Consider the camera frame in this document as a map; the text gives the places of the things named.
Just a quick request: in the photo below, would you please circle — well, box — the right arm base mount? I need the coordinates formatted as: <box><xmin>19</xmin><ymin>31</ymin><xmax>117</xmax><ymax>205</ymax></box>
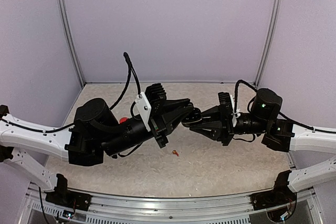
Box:
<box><xmin>250</xmin><ymin>170</ymin><xmax>297</xmax><ymax>210</ymax></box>

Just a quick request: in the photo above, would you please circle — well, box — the aluminium frame post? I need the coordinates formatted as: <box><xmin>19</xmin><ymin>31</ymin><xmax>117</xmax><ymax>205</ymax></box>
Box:
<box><xmin>57</xmin><ymin>0</ymin><xmax>86</xmax><ymax>88</ymax></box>
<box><xmin>254</xmin><ymin>0</ymin><xmax>281</xmax><ymax>88</ymax></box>

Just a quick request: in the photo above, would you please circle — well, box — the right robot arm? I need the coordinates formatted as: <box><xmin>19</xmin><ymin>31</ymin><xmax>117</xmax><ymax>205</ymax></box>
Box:
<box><xmin>182</xmin><ymin>88</ymin><xmax>335</xmax><ymax>154</ymax></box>

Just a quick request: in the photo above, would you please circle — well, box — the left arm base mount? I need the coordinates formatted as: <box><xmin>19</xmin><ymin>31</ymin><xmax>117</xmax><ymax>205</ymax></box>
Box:
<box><xmin>46</xmin><ymin>174</ymin><xmax>92</xmax><ymax>211</ymax></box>

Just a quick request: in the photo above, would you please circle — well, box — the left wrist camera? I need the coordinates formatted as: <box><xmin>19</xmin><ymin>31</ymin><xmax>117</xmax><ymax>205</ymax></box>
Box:
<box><xmin>134</xmin><ymin>83</ymin><xmax>167</xmax><ymax>132</ymax></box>

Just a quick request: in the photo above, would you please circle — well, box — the right aluminium frame post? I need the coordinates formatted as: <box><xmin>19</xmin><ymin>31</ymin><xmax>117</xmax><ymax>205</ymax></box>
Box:
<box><xmin>254</xmin><ymin>0</ymin><xmax>281</xmax><ymax>88</ymax></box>

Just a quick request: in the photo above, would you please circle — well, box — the front aluminium rail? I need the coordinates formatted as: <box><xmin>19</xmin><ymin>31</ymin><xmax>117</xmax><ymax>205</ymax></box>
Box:
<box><xmin>18</xmin><ymin>184</ymin><xmax>323</xmax><ymax>224</ymax></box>

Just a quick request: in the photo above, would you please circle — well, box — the red earbud charging case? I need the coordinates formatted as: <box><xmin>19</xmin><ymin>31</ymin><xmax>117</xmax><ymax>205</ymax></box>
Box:
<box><xmin>119</xmin><ymin>117</ymin><xmax>128</xmax><ymax>124</ymax></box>

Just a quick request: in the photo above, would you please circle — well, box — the right camera cable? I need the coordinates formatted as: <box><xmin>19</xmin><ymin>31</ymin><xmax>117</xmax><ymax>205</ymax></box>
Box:
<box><xmin>234</xmin><ymin>79</ymin><xmax>257</xmax><ymax>109</ymax></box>

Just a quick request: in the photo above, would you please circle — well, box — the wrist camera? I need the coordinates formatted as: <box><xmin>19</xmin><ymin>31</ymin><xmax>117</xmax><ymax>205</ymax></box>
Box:
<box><xmin>218</xmin><ymin>92</ymin><xmax>241</xmax><ymax>127</ymax></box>
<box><xmin>134</xmin><ymin>83</ymin><xmax>167</xmax><ymax>132</ymax></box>

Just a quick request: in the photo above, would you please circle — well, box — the left aluminium frame post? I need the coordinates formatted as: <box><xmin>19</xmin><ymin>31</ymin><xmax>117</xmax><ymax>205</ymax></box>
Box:
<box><xmin>57</xmin><ymin>0</ymin><xmax>86</xmax><ymax>88</ymax></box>

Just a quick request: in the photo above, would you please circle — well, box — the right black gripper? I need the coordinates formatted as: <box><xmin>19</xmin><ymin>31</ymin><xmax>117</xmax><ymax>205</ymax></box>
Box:
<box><xmin>190</xmin><ymin>104</ymin><xmax>269</xmax><ymax>146</ymax></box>

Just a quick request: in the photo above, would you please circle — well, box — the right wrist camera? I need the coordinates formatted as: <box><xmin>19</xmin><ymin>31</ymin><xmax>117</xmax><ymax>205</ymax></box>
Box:
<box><xmin>218</xmin><ymin>92</ymin><xmax>241</xmax><ymax>127</ymax></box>

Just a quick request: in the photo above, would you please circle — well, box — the black earbud charging case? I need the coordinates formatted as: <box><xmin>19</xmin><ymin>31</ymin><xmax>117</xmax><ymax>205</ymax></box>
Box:
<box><xmin>181</xmin><ymin>108</ymin><xmax>202</xmax><ymax>127</ymax></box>

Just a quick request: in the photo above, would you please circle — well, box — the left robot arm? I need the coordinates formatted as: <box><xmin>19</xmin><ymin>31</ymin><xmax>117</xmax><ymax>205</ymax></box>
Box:
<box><xmin>1</xmin><ymin>98</ymin><xmax>193</xmax><ymax>206</ymax></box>

